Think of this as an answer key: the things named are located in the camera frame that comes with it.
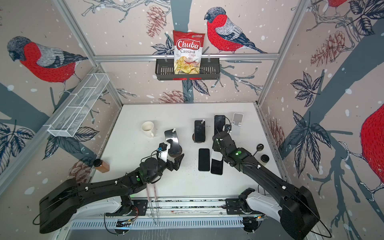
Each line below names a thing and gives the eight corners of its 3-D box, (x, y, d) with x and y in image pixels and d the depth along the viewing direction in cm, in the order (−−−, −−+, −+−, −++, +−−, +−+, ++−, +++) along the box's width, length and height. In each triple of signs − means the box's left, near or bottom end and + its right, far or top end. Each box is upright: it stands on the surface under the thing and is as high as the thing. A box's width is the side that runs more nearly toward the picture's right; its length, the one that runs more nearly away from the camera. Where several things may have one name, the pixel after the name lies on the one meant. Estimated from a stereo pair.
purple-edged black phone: (194, 142, 99) (194, 133, 91) (194, 129, 105) (194, 120, 98) (205, 142, 99) (205, 133, 91) (204, 129, 105) (205, 120, 98)
